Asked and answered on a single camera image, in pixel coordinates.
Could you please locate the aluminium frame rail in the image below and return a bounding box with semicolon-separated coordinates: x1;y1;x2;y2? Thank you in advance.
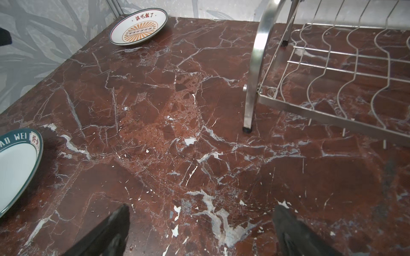
106;0;124;18

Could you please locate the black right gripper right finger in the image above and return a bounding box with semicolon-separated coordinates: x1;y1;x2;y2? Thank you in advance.
273;205;340;256

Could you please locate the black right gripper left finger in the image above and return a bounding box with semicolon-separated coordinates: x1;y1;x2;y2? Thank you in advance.
64;204;130;256

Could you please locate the white plate dark lettered rim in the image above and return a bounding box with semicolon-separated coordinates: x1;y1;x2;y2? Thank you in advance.
1;128;44;216

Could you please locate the stainless steel dish rack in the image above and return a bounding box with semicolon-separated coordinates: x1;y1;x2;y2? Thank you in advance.
242;1;410;147

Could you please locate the large orange sunburst plate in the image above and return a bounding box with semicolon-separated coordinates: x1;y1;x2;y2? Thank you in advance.
109;8;168;46

